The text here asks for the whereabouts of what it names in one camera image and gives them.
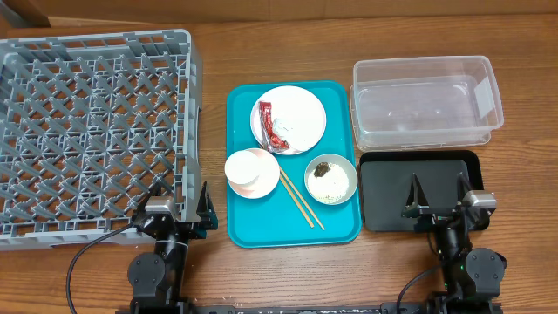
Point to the black plastic tray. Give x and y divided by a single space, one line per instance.
386 177

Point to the white round plate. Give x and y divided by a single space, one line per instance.
298 104

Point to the grey bowl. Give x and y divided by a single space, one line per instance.
345 164

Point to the pile of white rice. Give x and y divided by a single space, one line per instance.
330 188

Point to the wooden chopstick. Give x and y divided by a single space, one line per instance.
305 204
296 200

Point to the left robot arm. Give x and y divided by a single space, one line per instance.
156 277

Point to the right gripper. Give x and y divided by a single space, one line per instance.
442 216

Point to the pink bowl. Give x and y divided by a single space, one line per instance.
267 179

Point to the teal plastic serving tray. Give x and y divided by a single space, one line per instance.
275 220

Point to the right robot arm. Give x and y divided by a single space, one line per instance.
471 276

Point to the white paper cup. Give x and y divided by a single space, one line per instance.
242 168

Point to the white tissue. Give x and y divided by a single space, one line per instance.
285 129

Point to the clear plastic waste bin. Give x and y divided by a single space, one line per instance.
401 104

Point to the brown food scrap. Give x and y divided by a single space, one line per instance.
321 169

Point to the grey plastic dish rack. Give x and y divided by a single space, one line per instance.
89 124

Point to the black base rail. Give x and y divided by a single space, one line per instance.
384 308

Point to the red snack wrapper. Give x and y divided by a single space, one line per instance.
272 142

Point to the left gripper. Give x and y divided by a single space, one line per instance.
207 217

